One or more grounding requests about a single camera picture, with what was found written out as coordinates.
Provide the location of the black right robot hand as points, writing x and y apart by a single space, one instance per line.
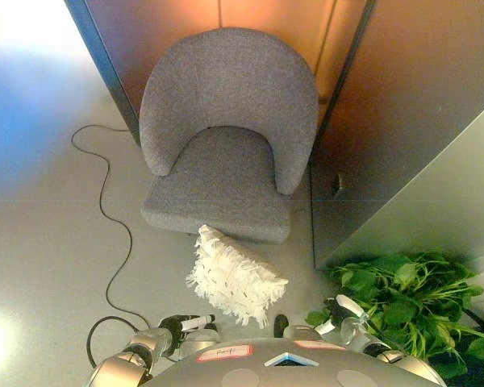
340 311

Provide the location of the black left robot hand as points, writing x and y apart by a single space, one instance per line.
174 323

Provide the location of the white fringed pillow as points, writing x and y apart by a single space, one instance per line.
234 278

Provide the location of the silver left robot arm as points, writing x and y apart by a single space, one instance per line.
133 359

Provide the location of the gray fabric armchair sofa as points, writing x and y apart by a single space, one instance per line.
226 153

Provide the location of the silver left robot leg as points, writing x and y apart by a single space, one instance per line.
201 340

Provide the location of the silver robot leg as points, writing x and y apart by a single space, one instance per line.
302 332
201 340

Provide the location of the blank red-bordered white label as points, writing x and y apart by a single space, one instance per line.
319 344

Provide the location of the silver right robot leg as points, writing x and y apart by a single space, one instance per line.
302 332

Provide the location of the handwritten red-bordered white label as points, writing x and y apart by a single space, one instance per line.
226 352

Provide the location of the black right robot foot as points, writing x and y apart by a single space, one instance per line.
281 324

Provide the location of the green leafy plant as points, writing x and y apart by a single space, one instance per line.
411 294

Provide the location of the gray robot torso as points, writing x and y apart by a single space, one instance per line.
290 373

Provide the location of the gray cabinet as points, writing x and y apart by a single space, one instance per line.
419 189

